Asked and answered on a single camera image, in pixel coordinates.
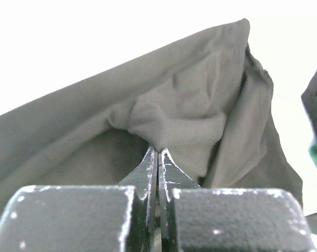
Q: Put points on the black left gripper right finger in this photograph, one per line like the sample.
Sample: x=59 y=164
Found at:
x=227 y=219

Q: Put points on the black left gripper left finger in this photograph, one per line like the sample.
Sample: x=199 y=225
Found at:
x=84 y=218

